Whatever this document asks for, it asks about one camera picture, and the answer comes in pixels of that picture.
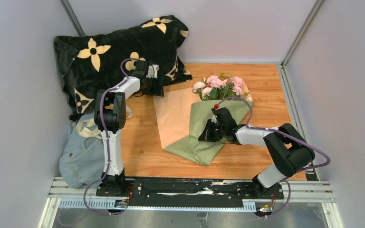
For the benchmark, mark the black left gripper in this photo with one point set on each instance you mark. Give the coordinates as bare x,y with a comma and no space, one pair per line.
157,90

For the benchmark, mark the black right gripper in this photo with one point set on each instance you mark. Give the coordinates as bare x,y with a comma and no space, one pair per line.
207,135

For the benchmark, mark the green and peach wrapping paper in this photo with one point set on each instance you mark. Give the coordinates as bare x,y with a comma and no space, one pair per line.
182,116

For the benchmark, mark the pink fake flower stem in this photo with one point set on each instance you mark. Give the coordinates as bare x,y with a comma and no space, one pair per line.
224,87
204,91
238,88

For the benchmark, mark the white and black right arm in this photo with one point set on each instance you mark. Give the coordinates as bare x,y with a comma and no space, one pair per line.
288,150

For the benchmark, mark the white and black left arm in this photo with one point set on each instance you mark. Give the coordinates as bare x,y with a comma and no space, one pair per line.
110,116

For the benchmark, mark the black floral pillow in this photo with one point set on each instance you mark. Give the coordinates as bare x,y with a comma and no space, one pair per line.
91,63

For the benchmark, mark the light blue cloth bag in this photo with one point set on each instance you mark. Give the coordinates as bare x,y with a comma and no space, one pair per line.
83,157

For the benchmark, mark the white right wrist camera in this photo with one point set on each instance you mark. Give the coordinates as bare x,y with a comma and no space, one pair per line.
214,120

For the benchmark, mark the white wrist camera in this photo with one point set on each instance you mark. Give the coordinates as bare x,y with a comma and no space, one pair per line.
214,120
153,71

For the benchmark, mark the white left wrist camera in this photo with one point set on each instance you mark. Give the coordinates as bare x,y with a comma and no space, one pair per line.
153,71

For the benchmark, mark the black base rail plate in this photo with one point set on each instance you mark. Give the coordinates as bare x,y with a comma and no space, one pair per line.
194,193

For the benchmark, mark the aluminium frame rail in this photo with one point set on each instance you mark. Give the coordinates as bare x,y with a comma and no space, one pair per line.
306,204

